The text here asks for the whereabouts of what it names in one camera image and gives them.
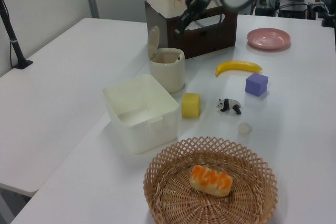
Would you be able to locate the cream plastic storage box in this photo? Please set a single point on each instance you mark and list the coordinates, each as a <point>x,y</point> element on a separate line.
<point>139,127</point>

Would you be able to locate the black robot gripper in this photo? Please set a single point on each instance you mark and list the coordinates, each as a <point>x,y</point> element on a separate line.
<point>196,7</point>

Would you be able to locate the black camera pole with base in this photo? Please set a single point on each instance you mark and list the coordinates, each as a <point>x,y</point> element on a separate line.
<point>10,37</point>

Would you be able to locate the woven wicker basket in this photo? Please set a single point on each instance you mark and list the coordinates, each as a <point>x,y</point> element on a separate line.
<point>183,203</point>

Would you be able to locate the toy bread with orange glaze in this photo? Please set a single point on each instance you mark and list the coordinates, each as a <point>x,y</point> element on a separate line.
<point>210,182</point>

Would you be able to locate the yellow foam cube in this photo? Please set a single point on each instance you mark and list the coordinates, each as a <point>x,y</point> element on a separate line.
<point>190,104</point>

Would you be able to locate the purple foam cube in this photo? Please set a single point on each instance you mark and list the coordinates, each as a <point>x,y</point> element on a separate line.
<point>256,84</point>

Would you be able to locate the cream trash can with lid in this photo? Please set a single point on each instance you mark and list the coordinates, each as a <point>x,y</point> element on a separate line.
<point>168,72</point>

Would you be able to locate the background lab equipment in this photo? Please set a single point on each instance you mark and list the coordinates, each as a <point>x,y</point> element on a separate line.
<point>286,6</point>

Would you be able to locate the pink plate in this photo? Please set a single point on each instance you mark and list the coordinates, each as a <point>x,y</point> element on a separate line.
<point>267,38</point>

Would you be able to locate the yellow toy banana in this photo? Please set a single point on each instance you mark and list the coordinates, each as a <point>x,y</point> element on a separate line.
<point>237,66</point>

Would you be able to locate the panda toy figure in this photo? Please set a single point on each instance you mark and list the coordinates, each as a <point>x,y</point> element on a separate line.
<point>229,106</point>

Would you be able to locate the brown wooden crate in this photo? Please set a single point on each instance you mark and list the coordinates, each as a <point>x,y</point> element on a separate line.
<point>210,40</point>

